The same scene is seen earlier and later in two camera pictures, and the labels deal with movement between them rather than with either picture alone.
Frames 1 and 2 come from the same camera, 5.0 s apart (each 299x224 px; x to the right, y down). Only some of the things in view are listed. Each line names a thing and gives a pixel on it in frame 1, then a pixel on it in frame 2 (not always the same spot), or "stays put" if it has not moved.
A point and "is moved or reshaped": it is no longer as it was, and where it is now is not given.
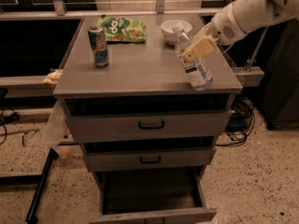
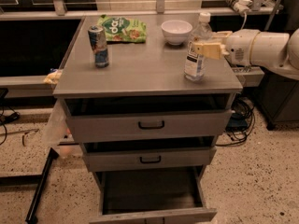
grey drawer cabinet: x=148 y=133 stays put
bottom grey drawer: x=151 y=196 stays put
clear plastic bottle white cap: x=197 y=70 is moved or reshaped
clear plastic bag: x=58 y=136 stays put
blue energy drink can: x=98 y=43 stays put
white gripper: x=224 y=29 -> x=238 y=47
